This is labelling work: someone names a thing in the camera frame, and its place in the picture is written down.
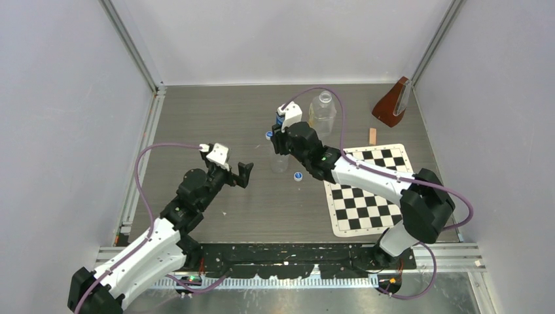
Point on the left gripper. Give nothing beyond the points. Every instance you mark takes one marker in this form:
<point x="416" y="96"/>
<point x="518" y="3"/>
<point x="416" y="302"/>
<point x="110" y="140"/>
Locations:
<point x="243" y="170"/>

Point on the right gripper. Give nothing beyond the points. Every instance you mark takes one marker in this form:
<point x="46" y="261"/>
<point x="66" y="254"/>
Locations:
<point x="278" y="139"/>

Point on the clear plastic bottle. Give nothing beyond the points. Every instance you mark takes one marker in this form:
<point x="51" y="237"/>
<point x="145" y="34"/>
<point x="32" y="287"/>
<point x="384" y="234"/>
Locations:
<point x="278" y="163"/>

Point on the blue label water bottle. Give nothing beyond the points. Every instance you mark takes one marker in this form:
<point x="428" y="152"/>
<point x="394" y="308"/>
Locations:
<point x="281" y="117"/>

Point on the fruit label plastic bottle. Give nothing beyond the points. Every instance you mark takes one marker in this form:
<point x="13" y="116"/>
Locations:
<point x="322" y="114"/>

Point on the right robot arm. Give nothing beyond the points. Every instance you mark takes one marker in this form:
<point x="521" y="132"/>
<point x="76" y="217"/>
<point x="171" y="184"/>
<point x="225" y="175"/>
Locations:
<point x="424" y="205"/>

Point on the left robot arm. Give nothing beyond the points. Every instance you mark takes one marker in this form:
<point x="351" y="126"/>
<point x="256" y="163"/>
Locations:
<point x="161" y="249"/>

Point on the small wooden block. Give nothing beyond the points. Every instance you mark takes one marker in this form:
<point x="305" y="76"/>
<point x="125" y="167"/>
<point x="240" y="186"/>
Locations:
<point x="372" y="136"/>

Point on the checkerboard mat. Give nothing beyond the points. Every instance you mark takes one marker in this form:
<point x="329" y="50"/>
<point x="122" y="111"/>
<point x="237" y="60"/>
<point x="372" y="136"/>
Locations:
<point x="355" y="212"/>

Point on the brown wooden metronome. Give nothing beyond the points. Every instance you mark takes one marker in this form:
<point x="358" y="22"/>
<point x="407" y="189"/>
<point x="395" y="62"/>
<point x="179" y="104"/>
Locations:
<point x="390" y="109"/>

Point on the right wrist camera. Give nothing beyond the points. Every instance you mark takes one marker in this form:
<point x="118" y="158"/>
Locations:
<point x="294" y="114"/>

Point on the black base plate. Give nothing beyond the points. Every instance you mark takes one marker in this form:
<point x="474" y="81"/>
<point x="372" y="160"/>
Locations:
<point x="291" y="260"/>

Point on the aluminium front rail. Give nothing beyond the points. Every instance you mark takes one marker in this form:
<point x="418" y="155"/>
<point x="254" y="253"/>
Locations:
<point x="312" y="281"/>

